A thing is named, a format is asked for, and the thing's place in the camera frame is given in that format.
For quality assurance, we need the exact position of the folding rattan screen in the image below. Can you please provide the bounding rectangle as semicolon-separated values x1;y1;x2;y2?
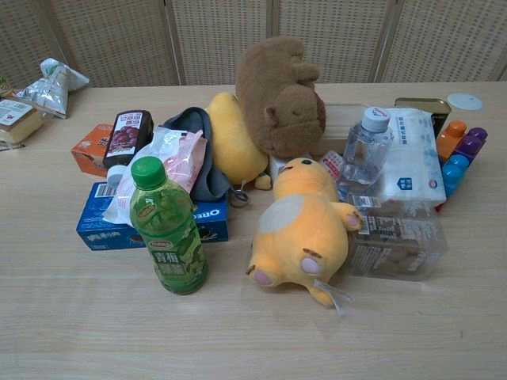
0;0;507;90

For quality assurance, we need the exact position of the green tea bottle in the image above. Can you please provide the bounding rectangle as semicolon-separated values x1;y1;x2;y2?
129;155;209;296

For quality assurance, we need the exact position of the white tissue pack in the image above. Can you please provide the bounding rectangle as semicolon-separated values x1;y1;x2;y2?
373;107;447;211

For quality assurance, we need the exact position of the red white labelled packet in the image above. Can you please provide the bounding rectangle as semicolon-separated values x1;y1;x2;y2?
318;149;346;185

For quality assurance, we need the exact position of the white round lid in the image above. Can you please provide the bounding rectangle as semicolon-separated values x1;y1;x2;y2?
448;93;484;112

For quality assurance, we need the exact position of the blue toy block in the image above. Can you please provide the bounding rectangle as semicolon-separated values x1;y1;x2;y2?
434;154;471;214

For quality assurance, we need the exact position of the yellow mango plush toy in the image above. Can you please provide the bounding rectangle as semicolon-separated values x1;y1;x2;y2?
204;92;273;192

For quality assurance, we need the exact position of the clear water bottle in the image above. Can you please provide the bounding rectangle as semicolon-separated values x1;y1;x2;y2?
337;106;395;196

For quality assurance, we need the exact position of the orange toy block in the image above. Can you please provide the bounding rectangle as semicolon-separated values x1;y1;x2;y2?
436;120;468;164

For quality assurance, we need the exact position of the gold metal tin can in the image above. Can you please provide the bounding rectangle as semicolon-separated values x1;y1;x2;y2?
393;97;453;139

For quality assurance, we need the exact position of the brown capybara plush toy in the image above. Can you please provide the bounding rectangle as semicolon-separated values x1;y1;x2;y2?
235;36;327;159

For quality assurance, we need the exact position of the pink white snack bag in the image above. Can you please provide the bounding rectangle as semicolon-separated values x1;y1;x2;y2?
102;125;208;228

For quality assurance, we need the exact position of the grey cloth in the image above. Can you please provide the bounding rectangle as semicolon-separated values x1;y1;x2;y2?
160;106;250;209

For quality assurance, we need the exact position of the silver crumpled snack bag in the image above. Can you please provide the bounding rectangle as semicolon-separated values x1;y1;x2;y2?
15;57;90;120

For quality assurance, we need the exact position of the clear plastic cookie box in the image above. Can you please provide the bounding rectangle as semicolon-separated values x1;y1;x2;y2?
345;192;450;283

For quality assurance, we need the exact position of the orange cardboard box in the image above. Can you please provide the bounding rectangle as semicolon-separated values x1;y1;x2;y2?
71;123;116;178

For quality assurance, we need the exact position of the yellow duck plush toy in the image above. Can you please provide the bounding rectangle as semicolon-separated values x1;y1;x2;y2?
246;156;364;317

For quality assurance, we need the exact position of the bread pack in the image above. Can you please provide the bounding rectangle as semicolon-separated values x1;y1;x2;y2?
0;97;45;150

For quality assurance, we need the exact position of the dark grape juice pouch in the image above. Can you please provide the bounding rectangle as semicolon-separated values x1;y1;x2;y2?
102;110;155;169

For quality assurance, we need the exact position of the purple toy block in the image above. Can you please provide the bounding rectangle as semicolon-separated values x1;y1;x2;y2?
451;127;489;164

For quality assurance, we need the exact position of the blue Oreo cookie box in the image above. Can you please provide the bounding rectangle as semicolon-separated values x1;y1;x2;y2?
75;181;230;252

